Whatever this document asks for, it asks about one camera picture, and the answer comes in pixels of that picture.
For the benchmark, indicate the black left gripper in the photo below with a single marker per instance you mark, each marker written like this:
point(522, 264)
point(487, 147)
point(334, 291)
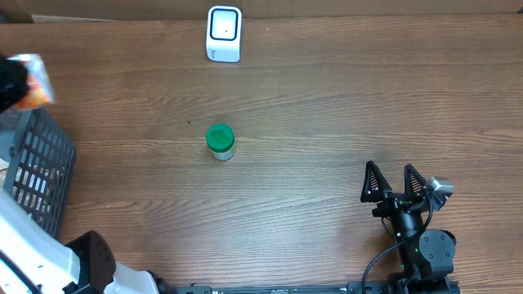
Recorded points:
point(15, 76)

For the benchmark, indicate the grey mesh basket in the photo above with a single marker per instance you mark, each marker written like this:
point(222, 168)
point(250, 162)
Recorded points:
point(37, 165)

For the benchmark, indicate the white barcode scanner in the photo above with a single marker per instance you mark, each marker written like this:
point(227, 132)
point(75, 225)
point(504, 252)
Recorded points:
point(223, 36)

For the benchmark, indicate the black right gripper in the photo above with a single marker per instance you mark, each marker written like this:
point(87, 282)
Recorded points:
point(391, 201)

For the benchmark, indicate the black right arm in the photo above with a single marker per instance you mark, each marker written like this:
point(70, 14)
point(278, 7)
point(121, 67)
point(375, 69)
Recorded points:
point(426, 255)

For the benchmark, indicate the orange tissue packet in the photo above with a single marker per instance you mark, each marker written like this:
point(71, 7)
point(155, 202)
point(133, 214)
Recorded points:
point(40, 91)

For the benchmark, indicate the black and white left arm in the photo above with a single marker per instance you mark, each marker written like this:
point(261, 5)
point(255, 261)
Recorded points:
point(32, 261)

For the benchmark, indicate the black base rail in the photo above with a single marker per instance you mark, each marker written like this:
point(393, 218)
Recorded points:
point(269, 290)

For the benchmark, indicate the green lid jar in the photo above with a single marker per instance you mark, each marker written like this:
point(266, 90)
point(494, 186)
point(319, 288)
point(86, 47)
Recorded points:
point(221, 141)

